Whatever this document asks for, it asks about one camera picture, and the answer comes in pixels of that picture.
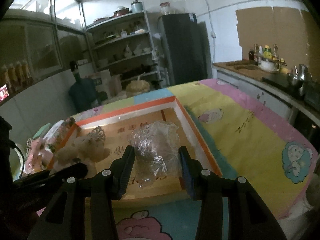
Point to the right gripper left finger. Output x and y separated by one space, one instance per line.
121 171

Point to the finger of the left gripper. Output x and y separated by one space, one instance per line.
75 172

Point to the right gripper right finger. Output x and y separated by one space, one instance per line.
191 174

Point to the beige teddy bear pink dress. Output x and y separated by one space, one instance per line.
85 149

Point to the white floral scrunchie cloth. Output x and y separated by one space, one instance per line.
98 134

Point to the clear crinkled plastic bag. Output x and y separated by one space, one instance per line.
156 152

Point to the pink plastic packet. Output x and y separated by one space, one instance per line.
38 157

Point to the floral tissue pack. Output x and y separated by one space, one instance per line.
58 131

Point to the orange rimmed cardboard box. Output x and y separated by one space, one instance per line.
118 126

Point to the mint green tissue box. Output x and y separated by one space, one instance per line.
42 131

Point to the blue water jug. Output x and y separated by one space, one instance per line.
83 92

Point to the yellow bread basket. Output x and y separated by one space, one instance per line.
137 87

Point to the phone showing video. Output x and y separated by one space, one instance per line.
3 92

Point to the wooden kitchen counter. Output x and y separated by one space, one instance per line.
275 84

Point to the metal kitchen shelf rack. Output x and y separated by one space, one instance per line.
124 46

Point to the dark grey refrigerator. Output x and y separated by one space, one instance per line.
182 47

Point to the white bowl on counter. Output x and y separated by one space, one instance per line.
268 66

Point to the steel kettle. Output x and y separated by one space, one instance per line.
299 77

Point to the light blue pot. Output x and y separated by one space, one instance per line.
137 6

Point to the cardboard wall panel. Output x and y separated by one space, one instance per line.
294 31

